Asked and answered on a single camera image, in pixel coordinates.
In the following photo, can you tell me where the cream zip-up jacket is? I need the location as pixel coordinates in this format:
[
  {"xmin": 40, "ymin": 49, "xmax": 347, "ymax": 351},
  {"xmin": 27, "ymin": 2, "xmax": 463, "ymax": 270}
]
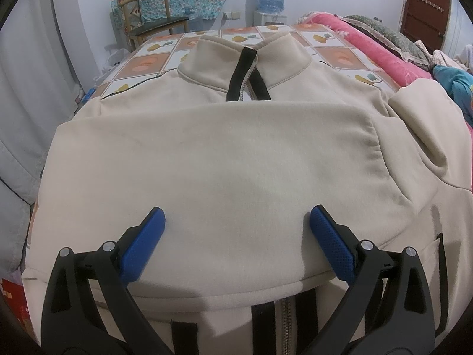
[{"xmin": 22, "ymin": 34, "xmax": 472, "ymax": 354}]

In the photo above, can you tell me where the pink floral blanket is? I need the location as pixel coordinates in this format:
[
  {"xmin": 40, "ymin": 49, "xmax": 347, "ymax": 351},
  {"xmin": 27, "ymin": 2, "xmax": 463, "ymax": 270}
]
[{"xmin": 295, "ymin": 11, "xmax": 473, "ymax": 134}]

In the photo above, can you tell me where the teal blue garment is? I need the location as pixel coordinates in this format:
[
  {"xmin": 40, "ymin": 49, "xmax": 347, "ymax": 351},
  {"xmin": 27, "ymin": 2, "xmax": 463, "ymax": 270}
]
[{"xmin": 432, "ymin": 65, "xmax": 473, "ymax": 127}]

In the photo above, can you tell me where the white plastic bag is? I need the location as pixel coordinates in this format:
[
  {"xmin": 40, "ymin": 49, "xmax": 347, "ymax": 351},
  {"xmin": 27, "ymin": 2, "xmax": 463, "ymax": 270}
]
[{"xmin": 100, "ymin": 48, "xmax": 130, "ymax": 76}]

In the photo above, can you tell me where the patterned checkered bed sheet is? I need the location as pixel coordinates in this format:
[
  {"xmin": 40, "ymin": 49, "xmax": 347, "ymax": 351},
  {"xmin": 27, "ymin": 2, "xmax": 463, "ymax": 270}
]
[{"xmin": 90, "ymin": 24, "xmax": 400, "ymax": 98}]

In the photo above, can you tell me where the grey-green quilt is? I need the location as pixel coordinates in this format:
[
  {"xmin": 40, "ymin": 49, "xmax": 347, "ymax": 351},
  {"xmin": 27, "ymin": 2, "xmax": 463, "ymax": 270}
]
[{"xmin": 341, "ymin": 15, "xmax": 430, "ymax": 71}]

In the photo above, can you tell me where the wooden chair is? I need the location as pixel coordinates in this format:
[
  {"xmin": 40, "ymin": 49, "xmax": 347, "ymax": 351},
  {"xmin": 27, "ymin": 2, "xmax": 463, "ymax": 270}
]
[{"xmin": 117, "ymin": 0, "xmax": 189, "ymax": 49}]

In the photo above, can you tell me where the brown wooden door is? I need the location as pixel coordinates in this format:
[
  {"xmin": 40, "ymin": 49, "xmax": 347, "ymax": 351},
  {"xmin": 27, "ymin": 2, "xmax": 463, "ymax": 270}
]
[{"xmin": 401, "ymin": 0, "xmax": 451, "ymax": 51}]

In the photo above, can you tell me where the white water dispenser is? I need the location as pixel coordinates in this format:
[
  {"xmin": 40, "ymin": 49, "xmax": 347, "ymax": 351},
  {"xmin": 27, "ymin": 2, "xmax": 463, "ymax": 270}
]
[{"xmin": 252, "ymin": 10, "xmax": 287, "ymax": 27}]

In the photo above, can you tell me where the wall power socket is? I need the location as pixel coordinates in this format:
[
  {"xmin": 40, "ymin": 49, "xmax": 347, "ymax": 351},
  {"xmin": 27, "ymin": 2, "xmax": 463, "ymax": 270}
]
[{"xmin": 223, "ymin": 11, "xmax": 241, "ymax": 20}]

